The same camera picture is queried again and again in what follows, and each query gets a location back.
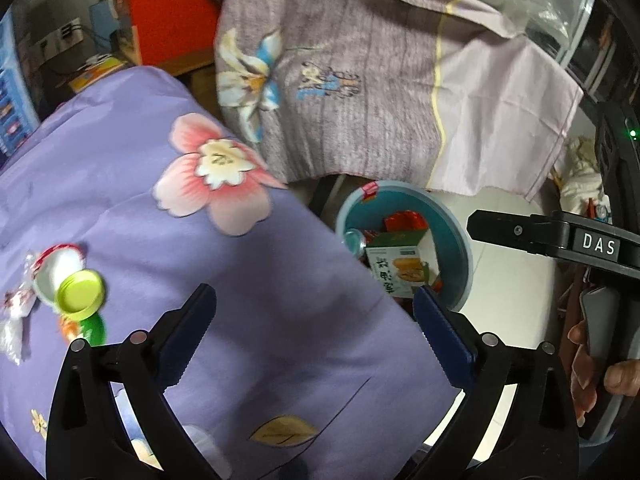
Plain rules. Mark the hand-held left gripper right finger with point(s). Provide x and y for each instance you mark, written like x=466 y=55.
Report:
x=440 y=335

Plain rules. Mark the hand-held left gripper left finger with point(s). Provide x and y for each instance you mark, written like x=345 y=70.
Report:
x=191 y=332

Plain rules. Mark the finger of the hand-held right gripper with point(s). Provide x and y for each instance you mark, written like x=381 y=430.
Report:
x=515 y=232

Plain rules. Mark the teal plastic bucket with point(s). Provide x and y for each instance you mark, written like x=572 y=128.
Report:
x=450 y=240

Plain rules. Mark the green white snack box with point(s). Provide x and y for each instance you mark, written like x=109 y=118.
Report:
x=400 y=267

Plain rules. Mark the red snack wrapper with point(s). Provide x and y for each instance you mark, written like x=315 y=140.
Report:
x=405 y=221

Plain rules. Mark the person's right hand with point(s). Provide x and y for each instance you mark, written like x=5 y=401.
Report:
x=582 y=370

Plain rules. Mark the small red wrapper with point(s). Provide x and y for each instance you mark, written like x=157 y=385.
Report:
x=437 y=285

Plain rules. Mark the crumpled white cloth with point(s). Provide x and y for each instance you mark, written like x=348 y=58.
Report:
x=582 y=165

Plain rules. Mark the purple floral tablecloth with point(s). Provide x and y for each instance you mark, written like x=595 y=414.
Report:
x=275 y=310

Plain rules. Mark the green plastic jar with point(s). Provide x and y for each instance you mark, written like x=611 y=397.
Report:
x=91 y=331

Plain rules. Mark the lime green plastic lid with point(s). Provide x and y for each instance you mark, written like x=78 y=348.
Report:
x=80 y=292

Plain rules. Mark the white cup with red rim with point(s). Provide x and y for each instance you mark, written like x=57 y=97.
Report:
x=55 y=266

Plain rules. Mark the clear plastic wrapper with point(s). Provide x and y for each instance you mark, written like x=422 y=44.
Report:
x=15 y=320

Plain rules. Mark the grey floral cloth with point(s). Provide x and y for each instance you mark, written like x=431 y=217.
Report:
x=375 y=110

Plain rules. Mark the clear plastic bag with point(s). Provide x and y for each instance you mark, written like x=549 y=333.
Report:
x=550 y=0

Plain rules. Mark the yellow printed box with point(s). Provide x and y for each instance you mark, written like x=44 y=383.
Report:
x=95 y=71

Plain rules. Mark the large blue toy box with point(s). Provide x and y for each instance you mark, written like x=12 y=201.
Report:
x=12 y=85

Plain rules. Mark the blue plastic case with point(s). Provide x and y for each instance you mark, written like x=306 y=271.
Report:
x=102 y=21

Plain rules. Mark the grey power strip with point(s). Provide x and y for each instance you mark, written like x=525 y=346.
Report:
x=60 y=35

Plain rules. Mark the orange cabinet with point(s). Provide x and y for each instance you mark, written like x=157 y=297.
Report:
x=165 y=5

